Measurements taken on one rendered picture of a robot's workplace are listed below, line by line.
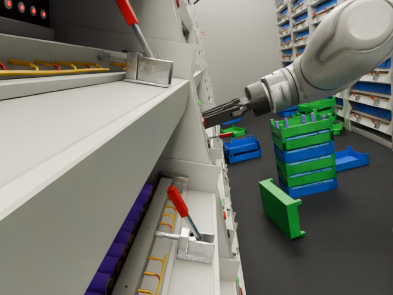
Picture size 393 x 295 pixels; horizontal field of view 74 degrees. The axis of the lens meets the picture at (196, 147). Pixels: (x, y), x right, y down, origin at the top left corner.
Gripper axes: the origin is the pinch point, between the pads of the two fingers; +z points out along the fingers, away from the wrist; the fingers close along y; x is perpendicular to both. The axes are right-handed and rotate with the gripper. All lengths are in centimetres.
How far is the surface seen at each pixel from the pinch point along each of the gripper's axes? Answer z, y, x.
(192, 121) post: -4.9, 20.3, -4.3
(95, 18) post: 2.5, 20.1, -23.5
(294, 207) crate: -26, -49, 64
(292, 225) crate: -22, -48, 72
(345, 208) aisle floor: -54, -66, 86
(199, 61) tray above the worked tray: -8, -49, -14
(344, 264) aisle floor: -35, -29, 83
